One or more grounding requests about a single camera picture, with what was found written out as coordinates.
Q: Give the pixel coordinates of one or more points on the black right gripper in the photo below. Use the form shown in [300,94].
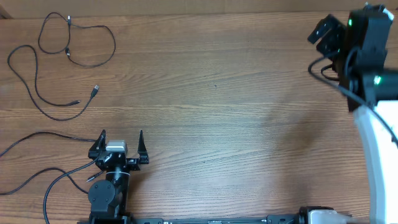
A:
[333,32]

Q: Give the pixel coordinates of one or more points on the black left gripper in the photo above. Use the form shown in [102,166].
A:
[134,164]

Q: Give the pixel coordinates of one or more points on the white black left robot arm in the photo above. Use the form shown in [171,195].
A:
[108,197]

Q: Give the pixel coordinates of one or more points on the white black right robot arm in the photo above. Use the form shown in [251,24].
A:
[352,62]

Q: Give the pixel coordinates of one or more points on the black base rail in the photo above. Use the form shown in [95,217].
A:
[305,215]

